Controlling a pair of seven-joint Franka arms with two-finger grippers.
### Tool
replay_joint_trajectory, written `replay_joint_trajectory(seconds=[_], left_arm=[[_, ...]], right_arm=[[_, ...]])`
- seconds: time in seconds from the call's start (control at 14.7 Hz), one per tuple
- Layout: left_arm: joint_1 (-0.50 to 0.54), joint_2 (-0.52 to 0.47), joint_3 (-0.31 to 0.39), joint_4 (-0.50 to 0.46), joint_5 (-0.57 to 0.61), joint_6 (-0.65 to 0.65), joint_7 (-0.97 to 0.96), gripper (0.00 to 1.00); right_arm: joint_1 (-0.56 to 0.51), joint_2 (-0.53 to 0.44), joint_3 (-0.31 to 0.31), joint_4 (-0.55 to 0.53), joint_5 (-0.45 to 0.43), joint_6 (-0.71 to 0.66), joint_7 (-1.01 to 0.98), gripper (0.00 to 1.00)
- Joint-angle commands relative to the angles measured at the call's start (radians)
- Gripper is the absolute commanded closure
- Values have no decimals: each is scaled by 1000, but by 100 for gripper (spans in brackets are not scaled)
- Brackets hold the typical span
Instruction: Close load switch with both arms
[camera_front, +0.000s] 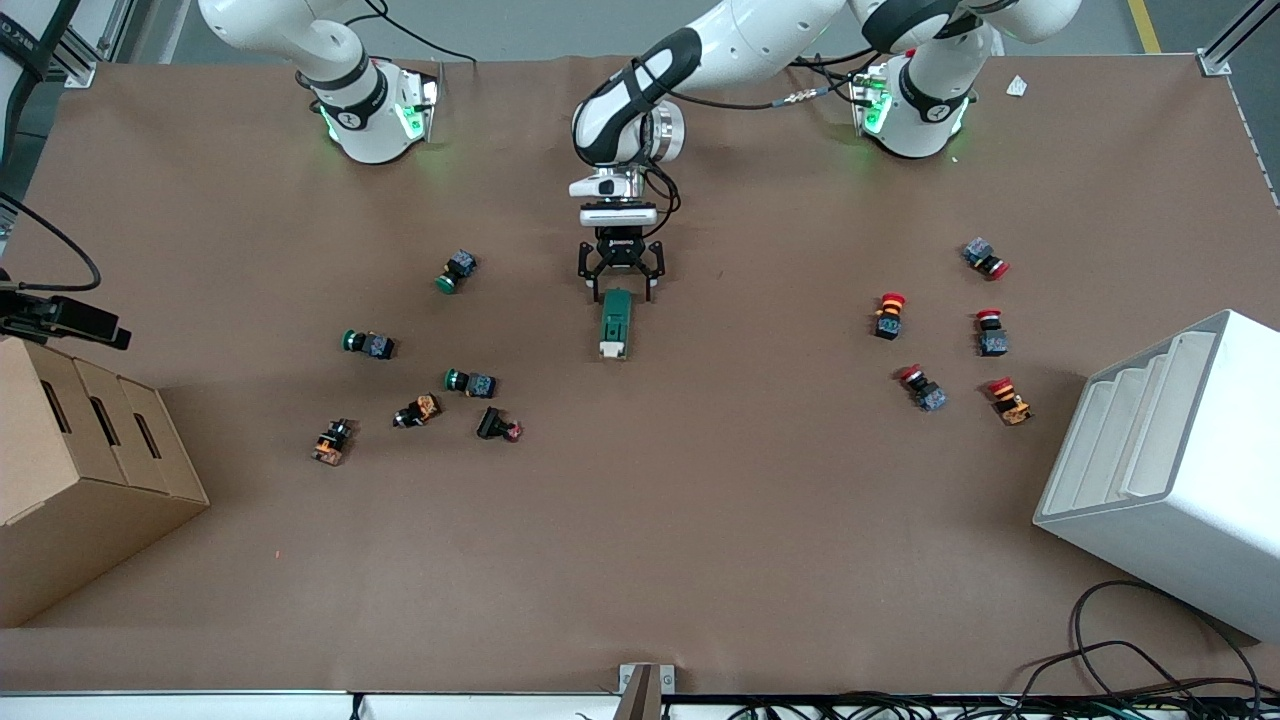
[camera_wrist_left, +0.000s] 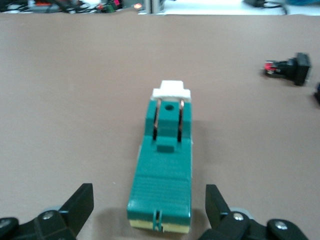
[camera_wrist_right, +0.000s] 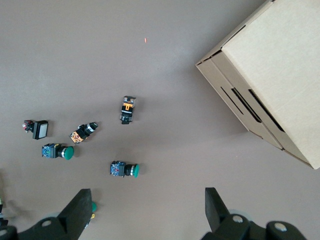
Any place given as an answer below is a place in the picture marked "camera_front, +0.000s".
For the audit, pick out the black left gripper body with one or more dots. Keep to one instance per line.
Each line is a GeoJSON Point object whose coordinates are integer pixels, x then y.
{"type": "Point", "coordinates": [619, 247]}

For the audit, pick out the green load switch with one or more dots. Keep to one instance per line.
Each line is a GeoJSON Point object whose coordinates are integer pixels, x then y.
{"type": "Point", "coordinates": [615, 325]}

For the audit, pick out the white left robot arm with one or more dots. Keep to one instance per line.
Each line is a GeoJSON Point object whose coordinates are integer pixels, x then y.
{"type": "Point", "coordinates": [760, 40]}

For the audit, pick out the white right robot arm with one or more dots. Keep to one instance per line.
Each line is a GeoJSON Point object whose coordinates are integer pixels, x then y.
{"type": "Point", "coordinates": [365, 115]}

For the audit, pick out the brown cardboard box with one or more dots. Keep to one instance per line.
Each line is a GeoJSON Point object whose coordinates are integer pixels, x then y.
{"type": "Point", "coordinates": [70, 480]}

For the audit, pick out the red button orange contact block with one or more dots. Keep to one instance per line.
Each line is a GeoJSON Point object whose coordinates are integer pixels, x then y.
{"type": "Point", "coordinates": [1009, 401]}
{"type": "Point", "coordinates": [889, 316]}

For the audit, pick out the brown paper table cover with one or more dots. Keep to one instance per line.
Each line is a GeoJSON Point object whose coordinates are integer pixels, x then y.
{"type": "Point", "coordinates": [700, 520]}

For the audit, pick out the red button grey contact block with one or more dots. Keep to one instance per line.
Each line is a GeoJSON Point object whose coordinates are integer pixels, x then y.
{"type": "Point", "coordinates": [991, 334]}
{"type": "Point", "coordinates": [985, 258]}
{"type": "Point", "coordinates": [923, 388]}

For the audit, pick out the small white paper scrap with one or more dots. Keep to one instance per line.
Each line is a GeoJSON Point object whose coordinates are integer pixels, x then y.
{"type": "Point", "coordinates": [1017, 86]}

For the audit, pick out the white stepped storage rack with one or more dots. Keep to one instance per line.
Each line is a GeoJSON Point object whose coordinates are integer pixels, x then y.
{"type": "Point", "coordinates": [1190, 480]}

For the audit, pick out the green push button switch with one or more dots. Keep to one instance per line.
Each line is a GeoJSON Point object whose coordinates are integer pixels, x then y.
{"type": "Point", "coordinates": [456, 272]}
{"type": "Point", "coordinates": [370, 344]}
{"type": "Point", "coordinates": [472, 383]}

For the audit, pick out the black switch with red tip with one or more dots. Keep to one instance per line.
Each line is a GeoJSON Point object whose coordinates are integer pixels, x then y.
{"type": "Point", "coordinates": [497, 425]}

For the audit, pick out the black orange selector switch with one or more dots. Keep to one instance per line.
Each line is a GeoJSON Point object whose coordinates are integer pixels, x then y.
{"type": "Point", "coordinates": [418, 411]}
{"type": "Point", "coordinates": [332, 442]}

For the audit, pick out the aluminium frame profile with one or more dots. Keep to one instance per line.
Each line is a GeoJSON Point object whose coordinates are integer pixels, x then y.
{"type": "Point", "coordinates": [75, 65]}
{"type": "Point", "coordinates": [1235, 35]}

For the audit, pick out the white table edge rail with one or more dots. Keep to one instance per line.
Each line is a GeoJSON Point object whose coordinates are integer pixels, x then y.
{"type": "Point", "coordinates": [200, 706]}

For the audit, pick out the grey metal table bracket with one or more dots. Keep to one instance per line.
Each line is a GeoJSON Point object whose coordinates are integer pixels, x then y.
{"type": "Point", "coordinates": [645, 690]}

